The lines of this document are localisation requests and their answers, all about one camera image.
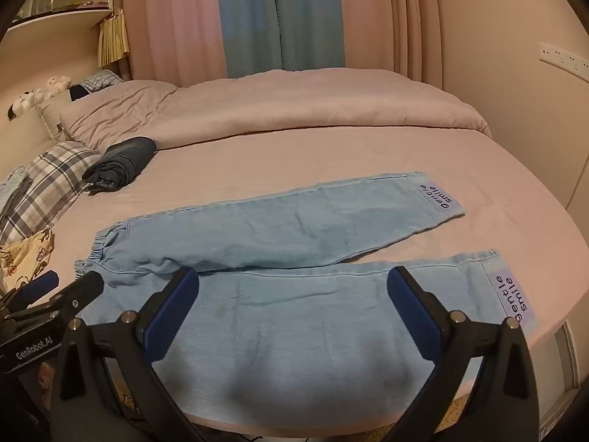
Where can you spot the pink duvet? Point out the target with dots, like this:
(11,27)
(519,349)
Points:
(299,106)

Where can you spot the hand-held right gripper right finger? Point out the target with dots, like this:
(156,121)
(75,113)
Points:
(414,320)

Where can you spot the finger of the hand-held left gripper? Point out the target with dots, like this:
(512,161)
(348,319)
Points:
(43,283)
(85,287)

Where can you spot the white lace pillow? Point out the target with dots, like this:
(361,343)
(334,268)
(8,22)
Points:
(48,115)

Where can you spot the small plaid pillow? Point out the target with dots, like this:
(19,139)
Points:
(99,80)

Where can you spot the white plush toy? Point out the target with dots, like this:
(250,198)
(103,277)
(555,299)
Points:
(57,84)

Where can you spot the person's left hand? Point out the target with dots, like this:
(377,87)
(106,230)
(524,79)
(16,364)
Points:
(45,377)

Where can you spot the cream cartoon print cloth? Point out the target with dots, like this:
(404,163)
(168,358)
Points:
(25,258)

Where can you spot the grey blue cloth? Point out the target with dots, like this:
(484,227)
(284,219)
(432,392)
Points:
(14,188)

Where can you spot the blue curtain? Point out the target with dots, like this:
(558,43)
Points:
(276,18)

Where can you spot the light blue denim pants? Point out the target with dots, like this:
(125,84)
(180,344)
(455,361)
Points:
(285,331)

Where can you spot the pink bed blanket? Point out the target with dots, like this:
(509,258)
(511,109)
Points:
(483,184)

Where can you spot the dark folded clothing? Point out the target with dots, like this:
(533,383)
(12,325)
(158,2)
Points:
(119,162)

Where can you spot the large plaid pillow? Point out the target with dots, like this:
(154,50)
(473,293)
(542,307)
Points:
(50,184)

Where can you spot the pink curtain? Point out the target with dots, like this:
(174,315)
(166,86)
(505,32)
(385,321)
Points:
(175,23)
(391,18)

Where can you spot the white wall socket strip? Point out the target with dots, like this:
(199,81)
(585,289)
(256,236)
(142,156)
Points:
(563,57)

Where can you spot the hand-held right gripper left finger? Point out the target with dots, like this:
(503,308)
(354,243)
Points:
(171,314)

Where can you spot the black and white plush dog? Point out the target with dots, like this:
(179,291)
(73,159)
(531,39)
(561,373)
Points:
(23,101)

